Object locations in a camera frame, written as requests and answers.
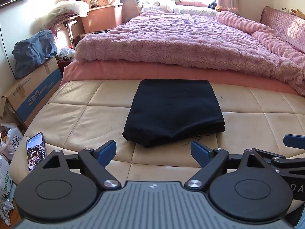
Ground black pants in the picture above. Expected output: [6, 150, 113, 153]
[123, 79, 225, 148]

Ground smartphone with lit screen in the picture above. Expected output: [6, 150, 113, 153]
[26, 132, 47, 172]

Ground white plastic bag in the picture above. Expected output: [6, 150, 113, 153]
[1, 123, 23, 163]

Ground beige leather mattress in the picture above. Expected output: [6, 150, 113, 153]
[10, 80, 304, 183]

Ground cardboard box with blue print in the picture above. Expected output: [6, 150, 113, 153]
[1, 57, 62, 127]

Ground salmon pink bed sheet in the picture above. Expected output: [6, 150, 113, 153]
[61, 60, 298, 95]

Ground blue cloth bundle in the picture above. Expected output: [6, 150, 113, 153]
[12, 30, 57, 79]

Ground pink quilted headboard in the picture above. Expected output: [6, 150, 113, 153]
[261, 6, 305, 52]

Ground pink fluffy blanket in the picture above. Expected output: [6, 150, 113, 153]
[75, 10, 304, 95]

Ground white fluffy cloth pile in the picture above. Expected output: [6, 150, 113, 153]
[30, 0, 89, 34]

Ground brown plastic storage bin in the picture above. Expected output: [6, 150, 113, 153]
[81, 3, 123, 33]

